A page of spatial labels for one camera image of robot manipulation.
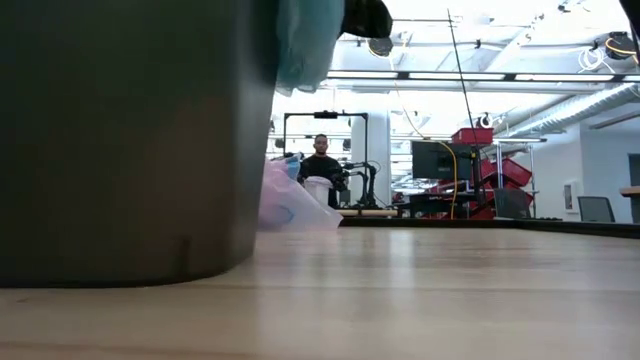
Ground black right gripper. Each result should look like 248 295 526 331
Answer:
341 0 394 40

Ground light blue trash bag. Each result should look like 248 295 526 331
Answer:
273 0 347 97

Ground pink drawstring trash bag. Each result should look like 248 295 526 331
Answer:
256 153 346 233

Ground grey brown trash bin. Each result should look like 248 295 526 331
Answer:
0 0 280 289

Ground ceiling light strip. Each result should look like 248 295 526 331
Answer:
325 69 640 84

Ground white pillar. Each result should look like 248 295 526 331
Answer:
351 110 393 207

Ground person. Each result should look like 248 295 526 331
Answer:
297 133 347 209

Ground red plastic crate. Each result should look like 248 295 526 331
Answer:
451 127 495 147

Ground black monitor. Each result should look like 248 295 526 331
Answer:
411 140 474 183

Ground white and blue bin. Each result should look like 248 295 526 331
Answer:
302 175 334 207

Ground red storage bin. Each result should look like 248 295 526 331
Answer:
479 158 534 189
469 187 501 222

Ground wooden top workbench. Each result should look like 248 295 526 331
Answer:
618 185 640 224

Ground black ceiling cable reel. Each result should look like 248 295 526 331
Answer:
579 31 640 72
368 36 395 58

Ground thin black cable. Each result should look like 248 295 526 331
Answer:
445 8 477 147

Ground black background rig frame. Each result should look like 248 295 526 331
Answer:
281 110 370 209

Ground yellow cable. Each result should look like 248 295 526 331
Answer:
389 49 459 220

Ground silver ceiling duct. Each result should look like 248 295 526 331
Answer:
499 83 640 139

